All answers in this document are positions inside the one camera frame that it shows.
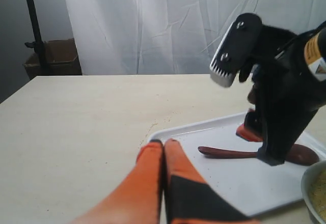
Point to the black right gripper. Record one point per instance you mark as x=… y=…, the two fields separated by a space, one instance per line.
x=288 y=75

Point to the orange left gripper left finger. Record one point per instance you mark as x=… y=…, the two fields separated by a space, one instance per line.
x=137 y=199

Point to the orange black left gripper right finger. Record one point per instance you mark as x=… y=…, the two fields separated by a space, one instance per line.
x=189 y=198

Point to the dark red wooden spoon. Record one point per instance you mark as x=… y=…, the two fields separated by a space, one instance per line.
x=298 y=154

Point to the white ceramic bowl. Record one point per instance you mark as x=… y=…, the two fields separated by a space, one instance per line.
x=307 y=179

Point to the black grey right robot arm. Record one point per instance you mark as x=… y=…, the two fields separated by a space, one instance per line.
x=288 y=75

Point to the brown cardboard box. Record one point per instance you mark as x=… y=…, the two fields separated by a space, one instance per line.
x=62 y=57

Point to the black stand pole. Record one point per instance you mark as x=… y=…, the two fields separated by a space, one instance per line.
x=37 y=45

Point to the grey wrinkled backdrop curtain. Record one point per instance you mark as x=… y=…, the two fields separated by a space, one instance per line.
x=170 y=36

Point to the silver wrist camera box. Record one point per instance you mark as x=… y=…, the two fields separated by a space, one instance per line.
x=226 y=62

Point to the yellow millet grains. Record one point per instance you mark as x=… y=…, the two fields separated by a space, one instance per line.
x=317 y=194

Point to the white rectangular plastic tray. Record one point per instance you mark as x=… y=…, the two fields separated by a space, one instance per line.
x=250 y=185

